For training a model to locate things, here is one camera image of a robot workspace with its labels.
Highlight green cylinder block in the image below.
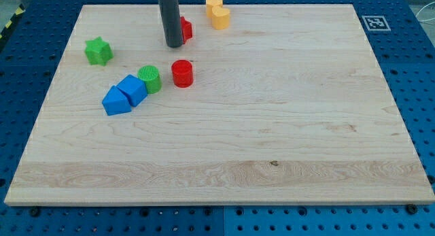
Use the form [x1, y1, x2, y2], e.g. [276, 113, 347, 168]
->
[137, 65, 162, 94]

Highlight blue cube block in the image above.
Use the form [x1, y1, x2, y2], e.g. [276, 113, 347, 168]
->
[116, 75, 147, 107]

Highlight green star block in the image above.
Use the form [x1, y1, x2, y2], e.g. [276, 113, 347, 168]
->
[84, 37, 114, 66]

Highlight yellow hexagon block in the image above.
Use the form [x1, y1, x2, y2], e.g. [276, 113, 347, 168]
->
[205, 0, 223, 18]

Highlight white fiducial marker tag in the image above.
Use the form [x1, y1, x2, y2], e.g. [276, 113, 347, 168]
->
[362, 15, 391, 31]

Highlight yellow black hazard tape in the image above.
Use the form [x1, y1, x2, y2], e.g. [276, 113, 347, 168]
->
[1, 3, 26, 41]

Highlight red cylinder block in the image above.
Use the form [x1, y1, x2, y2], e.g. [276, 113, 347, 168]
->
[171, 59, 194, 88]

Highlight yellow heart block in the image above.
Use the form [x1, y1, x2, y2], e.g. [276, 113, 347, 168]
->
[211, 6, 230, 30]

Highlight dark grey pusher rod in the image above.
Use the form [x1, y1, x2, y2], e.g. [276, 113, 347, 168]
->
[158, 0, 183, 48]

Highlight red star block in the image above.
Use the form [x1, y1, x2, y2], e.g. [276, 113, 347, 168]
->
[180, 16, 193, 44]

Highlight white cable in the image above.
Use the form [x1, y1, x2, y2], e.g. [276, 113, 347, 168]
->
[415, 1, 435, 24]

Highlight wooden board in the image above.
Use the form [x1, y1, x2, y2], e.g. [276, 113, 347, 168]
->
[5, 4, 434, 206]

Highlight blue triangle block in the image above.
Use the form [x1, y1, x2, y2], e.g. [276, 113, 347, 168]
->
[101, 86, 131, 116]

